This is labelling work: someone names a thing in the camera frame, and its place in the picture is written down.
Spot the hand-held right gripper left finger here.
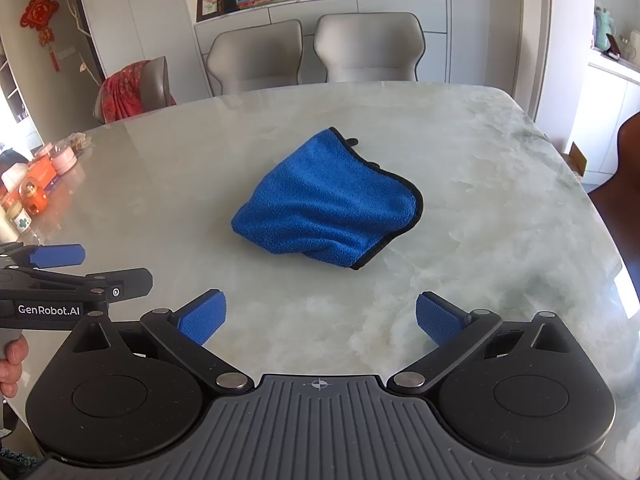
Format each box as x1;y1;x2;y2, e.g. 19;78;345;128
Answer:
65;288;256;395

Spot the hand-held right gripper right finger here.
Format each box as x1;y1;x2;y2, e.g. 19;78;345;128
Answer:
387;291;576;395

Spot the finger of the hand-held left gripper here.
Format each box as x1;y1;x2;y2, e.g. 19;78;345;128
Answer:
0;267;153;302
0;242;87;271

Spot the blue and grey towel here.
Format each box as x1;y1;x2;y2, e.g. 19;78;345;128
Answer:
231;126;425;272

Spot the person's left hand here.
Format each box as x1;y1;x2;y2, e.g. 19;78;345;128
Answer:
0;336;28;398

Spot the white patterned cup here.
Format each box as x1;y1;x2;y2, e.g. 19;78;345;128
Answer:
6;205;33;233

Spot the orange toy figure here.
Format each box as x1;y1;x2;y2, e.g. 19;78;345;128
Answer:
19;180;48;218

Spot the orange box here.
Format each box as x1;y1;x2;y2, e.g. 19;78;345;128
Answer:
22;157;61;191

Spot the pale pink round jar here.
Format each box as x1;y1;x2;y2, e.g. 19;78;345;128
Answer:
51;152;78;176

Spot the red patterned cloth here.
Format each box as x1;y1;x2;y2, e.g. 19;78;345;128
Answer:
98;60;177;123

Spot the beige chair with draped cloth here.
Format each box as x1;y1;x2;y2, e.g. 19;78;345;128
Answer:
92;56;177;126

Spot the cardboard box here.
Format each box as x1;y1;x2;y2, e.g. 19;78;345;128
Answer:
567;141;590;176

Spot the brown chair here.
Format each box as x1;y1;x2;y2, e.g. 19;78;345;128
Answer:
587;110;640;221

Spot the beige dining chair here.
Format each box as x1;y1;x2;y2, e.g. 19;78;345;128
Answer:
205;19;305;97
314;12;426;84

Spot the white tall cupboard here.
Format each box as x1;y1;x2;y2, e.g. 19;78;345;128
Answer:
72;0;211;98

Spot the white side counter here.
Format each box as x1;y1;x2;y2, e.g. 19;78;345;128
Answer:
570;50;640;176

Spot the framed flower picture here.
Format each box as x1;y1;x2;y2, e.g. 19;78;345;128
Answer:
196;0;226;22

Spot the red knot wall ornament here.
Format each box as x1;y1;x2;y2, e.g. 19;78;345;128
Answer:
20;0;61;72

